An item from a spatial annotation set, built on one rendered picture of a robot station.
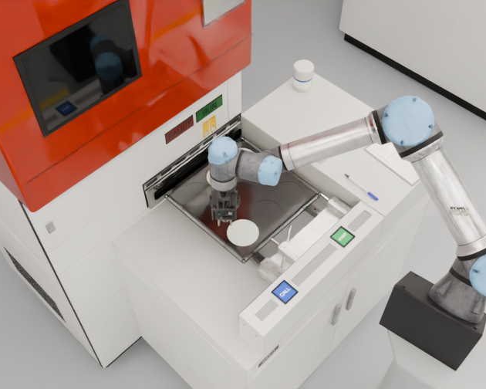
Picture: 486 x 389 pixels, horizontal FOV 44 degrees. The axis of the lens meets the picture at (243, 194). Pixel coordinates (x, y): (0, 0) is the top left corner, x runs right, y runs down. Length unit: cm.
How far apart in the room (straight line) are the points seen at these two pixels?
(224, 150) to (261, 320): 48
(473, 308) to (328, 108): 88
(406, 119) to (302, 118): 72
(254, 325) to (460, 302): 55
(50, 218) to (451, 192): 107
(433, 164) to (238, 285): 73
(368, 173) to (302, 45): 208
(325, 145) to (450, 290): 51
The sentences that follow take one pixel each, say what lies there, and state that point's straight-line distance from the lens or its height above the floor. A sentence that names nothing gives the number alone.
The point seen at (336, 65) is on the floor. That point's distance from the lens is 385.
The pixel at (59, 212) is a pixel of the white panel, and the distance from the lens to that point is 178.
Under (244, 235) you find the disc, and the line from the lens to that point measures 191.
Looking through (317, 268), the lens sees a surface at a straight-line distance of 178.
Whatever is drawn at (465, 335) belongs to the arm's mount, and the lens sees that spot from 171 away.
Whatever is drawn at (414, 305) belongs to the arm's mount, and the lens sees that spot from 171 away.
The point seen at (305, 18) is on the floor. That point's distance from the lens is 420.
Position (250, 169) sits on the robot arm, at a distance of 156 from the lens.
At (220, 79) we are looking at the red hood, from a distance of 185.
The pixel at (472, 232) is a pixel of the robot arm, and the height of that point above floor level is 128.
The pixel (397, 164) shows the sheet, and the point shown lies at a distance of 205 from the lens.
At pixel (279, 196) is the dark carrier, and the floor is 90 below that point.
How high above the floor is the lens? 249
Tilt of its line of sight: 53 degrees down
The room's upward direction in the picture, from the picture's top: straight up
